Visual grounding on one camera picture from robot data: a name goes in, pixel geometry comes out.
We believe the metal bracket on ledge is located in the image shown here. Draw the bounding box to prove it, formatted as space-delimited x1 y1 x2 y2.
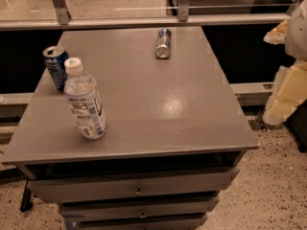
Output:
263 83 273 89

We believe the top grey drawer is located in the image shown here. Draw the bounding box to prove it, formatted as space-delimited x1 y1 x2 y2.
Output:
28 167 239 203

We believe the clear plastic water bottle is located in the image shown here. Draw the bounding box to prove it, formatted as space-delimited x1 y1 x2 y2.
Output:
64 57 106 139

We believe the bottom grey drawer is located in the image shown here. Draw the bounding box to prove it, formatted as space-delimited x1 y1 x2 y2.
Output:
71 214 207 230

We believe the grey drawer cabinet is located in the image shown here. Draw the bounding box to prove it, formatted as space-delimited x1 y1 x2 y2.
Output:
0 26 260 230

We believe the middle grey drawer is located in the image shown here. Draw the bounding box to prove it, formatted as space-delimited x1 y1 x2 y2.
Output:
59 195 219 221

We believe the grey metal railing frame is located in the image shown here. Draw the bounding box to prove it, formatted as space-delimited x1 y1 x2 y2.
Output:
0 0 303 31

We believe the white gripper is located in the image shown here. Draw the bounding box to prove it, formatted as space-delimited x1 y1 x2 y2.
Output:
262 7 307 126

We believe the silver blue redbull can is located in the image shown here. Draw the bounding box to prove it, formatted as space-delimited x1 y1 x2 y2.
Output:
155 28 172 58

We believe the blue soda can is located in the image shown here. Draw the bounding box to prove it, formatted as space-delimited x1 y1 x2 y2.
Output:
43 46 69 91

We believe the grey drawer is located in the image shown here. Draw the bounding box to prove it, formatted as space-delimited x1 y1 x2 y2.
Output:
59 195 219 221
28 167 239 203
71 214 207 230

